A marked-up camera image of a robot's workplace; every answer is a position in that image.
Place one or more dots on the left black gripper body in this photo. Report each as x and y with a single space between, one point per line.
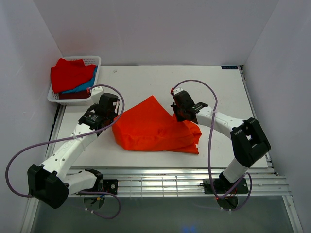
112 117

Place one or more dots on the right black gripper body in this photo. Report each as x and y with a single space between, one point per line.
179 112

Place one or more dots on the orange t shirt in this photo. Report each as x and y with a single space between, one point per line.
148 127

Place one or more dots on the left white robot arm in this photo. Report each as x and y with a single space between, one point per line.
50 181

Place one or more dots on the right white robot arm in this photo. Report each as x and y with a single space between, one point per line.
248 139

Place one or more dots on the dark maroon t shirt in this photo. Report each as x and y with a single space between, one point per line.
74 96

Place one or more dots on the blue t shirt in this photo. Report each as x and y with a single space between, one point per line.
84 86

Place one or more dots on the red t shirt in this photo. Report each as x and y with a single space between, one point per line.
67 75

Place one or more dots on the white plastic basket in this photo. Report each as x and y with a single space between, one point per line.
53 97

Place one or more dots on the blue table label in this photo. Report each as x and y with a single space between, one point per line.
229 67

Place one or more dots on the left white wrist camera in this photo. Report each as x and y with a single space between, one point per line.
95 95

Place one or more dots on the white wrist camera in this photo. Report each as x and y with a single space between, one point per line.
95 95
176 91

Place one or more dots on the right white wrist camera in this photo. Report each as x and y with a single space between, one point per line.
176 91

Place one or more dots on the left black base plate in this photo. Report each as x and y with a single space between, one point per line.
105 185

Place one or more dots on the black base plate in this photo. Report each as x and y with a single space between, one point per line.
241 188
105 185

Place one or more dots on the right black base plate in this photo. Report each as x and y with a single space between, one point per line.
241 188

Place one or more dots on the aluminium frame rails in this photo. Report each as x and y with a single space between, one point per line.
186 182

